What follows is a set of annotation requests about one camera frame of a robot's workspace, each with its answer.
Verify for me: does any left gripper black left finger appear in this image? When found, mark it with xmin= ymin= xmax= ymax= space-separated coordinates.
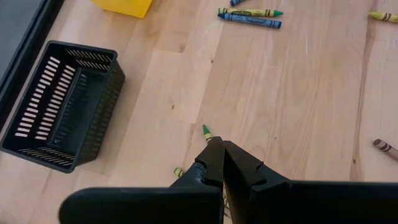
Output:
xmin=58 ymin=136 xmax=226 ymax=224

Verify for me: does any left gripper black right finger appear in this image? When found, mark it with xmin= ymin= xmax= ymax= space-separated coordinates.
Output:
xmin=223 ymin=139 xmax=398 ymax=224

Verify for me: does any yellow slotted plastic basket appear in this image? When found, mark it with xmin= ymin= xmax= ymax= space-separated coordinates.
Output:
xmin=90 ymin=0 xmax=154 ymax=19

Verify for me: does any black slotted plastic basket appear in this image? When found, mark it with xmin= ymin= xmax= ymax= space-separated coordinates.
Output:
xmin=0 ymin=39 xmax=126 ymax=174

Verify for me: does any brown crayon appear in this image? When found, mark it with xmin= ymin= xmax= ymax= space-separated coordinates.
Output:
xmin=372 ymin=138 xmax=398 ymax=162

